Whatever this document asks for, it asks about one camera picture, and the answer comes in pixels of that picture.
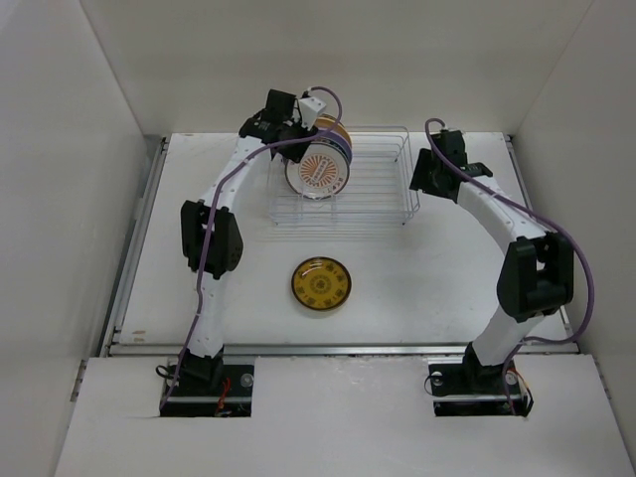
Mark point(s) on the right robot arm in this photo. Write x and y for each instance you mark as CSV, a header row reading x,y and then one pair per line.
x,y
537,274

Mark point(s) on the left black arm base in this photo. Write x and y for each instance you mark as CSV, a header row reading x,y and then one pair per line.
x,y
229,395

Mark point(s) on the white orange sunburst plate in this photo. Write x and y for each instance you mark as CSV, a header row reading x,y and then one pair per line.
x,y
323,172

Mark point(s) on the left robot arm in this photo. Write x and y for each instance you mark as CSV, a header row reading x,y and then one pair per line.
x,y
211,240

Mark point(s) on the purple plate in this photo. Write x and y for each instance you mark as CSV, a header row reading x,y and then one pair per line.
x,y
340,136

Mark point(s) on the white wire dish rack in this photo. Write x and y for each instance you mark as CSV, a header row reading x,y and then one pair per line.
x,y
377,192

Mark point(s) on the metal table edge rail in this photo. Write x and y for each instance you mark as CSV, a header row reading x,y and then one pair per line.
x,y
289,350

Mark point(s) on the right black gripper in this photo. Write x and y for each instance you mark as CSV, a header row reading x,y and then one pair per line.
x,y
420,177

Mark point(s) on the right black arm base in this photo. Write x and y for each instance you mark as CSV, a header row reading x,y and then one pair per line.
x,y
455,394

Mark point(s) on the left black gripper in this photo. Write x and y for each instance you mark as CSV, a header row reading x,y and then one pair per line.
x,y
295,153

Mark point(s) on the tan plate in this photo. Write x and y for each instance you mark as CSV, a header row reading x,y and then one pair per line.
x,y
326,121

